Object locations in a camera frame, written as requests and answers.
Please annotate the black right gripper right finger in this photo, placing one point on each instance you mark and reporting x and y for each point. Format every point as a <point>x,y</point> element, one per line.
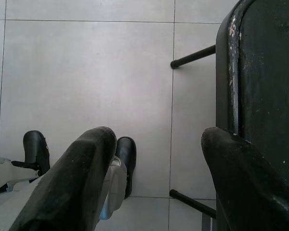
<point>245,192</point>

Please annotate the black robot right foot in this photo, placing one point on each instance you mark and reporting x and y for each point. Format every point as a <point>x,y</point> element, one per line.
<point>128,154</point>

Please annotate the black metal furniture leg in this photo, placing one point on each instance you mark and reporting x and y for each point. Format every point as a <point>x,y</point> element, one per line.
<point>192,203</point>
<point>192,55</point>

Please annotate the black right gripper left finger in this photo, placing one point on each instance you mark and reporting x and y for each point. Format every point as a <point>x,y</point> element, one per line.
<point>72,183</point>

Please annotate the silver robot left leg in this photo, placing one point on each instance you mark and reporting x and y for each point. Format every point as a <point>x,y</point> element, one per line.
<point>4,168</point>

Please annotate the black robot foot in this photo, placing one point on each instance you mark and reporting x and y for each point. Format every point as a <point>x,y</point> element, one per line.
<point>35,144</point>
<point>128,154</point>

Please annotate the dark worn-edged table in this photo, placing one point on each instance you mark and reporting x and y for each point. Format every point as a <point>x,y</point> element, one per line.
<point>267,72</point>

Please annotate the black robot left foot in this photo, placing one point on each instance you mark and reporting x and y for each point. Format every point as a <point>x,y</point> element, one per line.
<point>35,144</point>

